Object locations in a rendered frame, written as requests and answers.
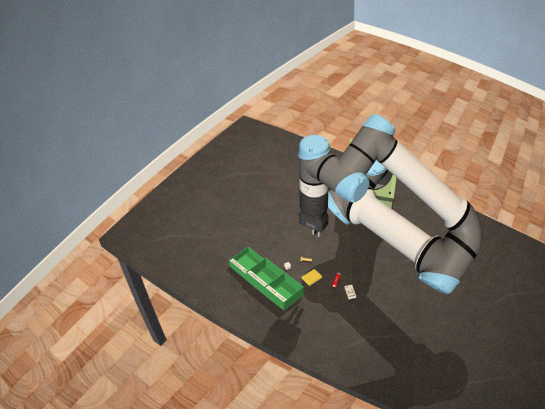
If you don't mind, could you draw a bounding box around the yellow rectangular pad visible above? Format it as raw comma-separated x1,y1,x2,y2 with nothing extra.
302,269,322,286

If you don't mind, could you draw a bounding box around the red cylinder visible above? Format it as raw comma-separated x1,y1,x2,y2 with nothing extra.
332,273,341,287

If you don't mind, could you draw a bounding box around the white domino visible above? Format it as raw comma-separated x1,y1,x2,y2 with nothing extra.
344,285,356,299

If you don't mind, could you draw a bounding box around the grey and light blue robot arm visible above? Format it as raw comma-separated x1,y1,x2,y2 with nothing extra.
298,114,483,294

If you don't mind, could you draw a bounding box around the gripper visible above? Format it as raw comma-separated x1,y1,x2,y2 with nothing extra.
299,179,330,237

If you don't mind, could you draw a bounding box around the green rack of bins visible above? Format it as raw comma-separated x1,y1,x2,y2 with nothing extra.
229,247,304,310

